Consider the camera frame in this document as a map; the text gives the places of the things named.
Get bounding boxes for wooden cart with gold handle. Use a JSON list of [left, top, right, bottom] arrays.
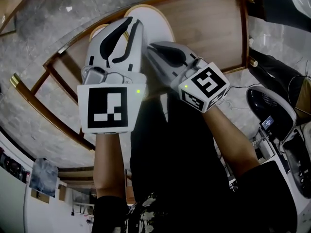
[[9, 0, 259, 153]]

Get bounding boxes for person's black floral shirt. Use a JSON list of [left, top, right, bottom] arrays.
[[91, 160, 299, 233]]

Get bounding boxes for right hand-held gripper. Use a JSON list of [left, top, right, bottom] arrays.
[[146, 41, 231, 114]]

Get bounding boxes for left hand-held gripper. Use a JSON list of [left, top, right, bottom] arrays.
[[77, 17, 147, 134]]

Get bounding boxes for grey plastic bag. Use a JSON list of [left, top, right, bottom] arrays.
[[29, 157, 60, 199]]

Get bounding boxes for person's left forearm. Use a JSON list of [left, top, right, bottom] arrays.
[[93, 132, 127, 200]]

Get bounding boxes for person's black trousers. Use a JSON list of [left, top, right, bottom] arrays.
[[130, 91, 214, 179]]

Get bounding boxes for person's right forearm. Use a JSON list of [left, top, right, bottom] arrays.
[[202, 104, 260, 179]]

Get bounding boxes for grey black equipment unit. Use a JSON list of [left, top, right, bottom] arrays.
[[279, 127, 311, 199]]

